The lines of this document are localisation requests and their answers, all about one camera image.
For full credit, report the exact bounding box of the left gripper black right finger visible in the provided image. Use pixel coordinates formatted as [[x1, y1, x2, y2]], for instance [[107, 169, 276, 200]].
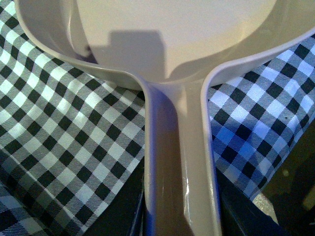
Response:
[[216, 170, 283, 236]]

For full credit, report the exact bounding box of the black white checkered bed sheet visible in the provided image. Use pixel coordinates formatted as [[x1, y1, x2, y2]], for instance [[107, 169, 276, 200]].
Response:
[[0, 0, 315, 236]]

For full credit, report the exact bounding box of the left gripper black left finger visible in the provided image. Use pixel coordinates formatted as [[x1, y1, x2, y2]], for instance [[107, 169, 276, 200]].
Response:
[[84, 161, 144, 236]]

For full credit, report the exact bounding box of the beige plastic dustpan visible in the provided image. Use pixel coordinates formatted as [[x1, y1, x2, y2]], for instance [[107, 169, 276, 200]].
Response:
[[15, 0, 315, 236]]

